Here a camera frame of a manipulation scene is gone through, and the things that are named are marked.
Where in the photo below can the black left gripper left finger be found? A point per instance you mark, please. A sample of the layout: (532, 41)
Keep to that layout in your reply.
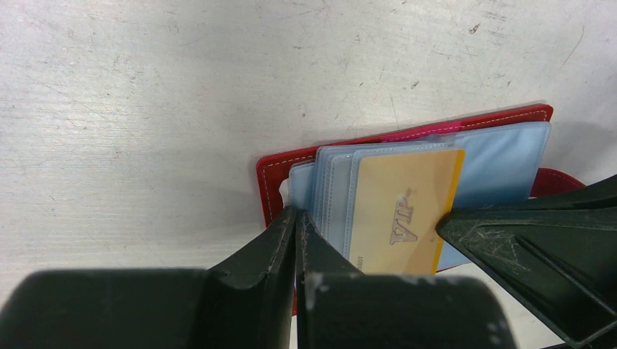
(245, 301)

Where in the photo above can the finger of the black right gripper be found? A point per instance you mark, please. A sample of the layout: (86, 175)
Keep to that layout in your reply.
(556, 255)

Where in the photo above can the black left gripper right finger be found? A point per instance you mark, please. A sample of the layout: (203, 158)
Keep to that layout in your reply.
(338, 306)

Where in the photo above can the red leather card holder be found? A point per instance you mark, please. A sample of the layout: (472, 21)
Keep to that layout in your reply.
(503, 152)

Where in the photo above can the gold VIP card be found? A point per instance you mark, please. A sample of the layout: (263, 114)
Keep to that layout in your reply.
(399, 200)

